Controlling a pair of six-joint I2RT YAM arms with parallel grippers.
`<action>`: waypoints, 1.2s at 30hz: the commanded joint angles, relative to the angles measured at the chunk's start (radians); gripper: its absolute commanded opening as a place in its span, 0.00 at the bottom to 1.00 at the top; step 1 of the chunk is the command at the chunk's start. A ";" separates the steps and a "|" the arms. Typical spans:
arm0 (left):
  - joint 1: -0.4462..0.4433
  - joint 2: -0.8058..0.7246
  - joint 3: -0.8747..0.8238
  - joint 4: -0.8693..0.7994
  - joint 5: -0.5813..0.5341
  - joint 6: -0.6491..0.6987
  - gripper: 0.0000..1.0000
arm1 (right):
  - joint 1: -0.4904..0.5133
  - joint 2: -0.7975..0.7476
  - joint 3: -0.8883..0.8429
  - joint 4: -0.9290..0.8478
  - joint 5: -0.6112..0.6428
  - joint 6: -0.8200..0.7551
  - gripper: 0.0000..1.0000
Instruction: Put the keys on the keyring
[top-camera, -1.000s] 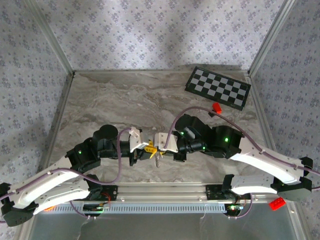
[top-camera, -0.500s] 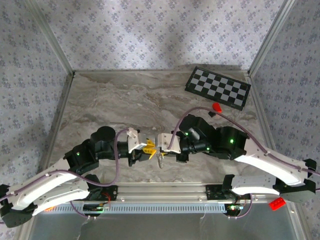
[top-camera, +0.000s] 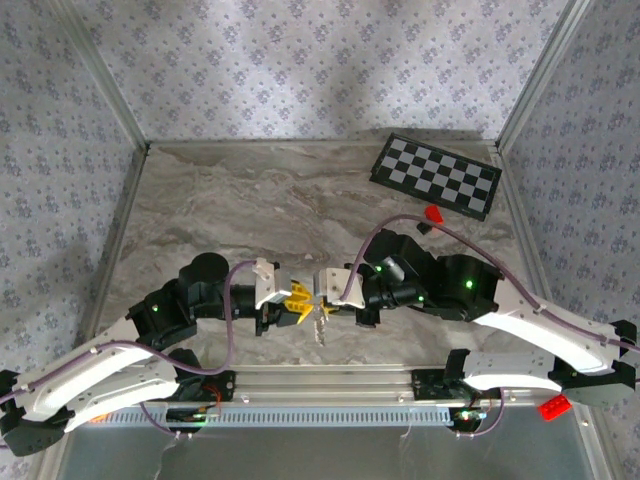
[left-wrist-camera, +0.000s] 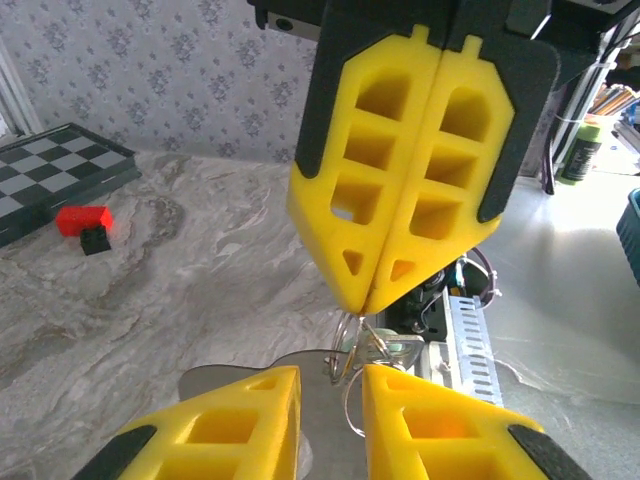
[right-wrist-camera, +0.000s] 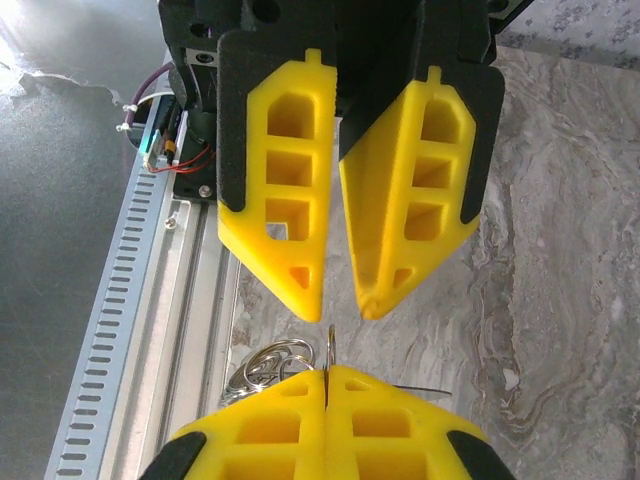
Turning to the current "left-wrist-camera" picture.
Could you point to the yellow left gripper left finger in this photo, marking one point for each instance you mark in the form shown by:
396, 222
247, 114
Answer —
225, 440

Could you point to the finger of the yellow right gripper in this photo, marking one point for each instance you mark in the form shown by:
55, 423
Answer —
325, 210
470, 225

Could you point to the stack of books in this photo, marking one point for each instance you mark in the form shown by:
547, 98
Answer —
620, 100

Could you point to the black and grey chessboard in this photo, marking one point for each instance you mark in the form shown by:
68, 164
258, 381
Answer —
50, 170

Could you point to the small black toy brick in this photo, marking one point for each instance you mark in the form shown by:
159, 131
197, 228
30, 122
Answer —
96, 242

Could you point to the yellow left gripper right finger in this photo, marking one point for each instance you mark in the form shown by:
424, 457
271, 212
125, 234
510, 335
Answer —
440, 440

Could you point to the silver metal keyring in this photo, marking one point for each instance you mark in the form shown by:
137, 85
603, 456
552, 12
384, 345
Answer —
360, 320

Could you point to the teal basket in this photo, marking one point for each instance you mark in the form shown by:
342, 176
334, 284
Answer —
631, 235

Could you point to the green bottle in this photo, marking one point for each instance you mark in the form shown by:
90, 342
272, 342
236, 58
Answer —
582, 155

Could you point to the small red toy brick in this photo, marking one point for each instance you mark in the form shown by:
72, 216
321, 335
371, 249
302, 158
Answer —
82, 220

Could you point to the aluminium frame post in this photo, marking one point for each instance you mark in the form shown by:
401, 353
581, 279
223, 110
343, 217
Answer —
17, 100

